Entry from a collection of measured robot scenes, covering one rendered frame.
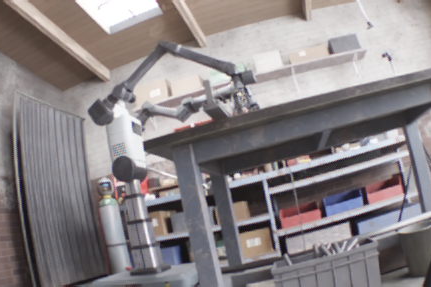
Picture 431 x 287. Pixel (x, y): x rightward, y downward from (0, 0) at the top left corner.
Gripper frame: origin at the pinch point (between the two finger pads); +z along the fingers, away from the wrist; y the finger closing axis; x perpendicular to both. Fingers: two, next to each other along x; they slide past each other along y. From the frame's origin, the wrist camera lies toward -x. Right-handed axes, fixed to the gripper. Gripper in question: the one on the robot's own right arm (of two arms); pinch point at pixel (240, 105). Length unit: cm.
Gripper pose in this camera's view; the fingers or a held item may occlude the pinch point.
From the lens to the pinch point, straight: 160.6
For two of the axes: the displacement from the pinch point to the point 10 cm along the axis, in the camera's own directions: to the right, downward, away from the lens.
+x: -3.3, -6.0, -7.3
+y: -9.4, 2.4, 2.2
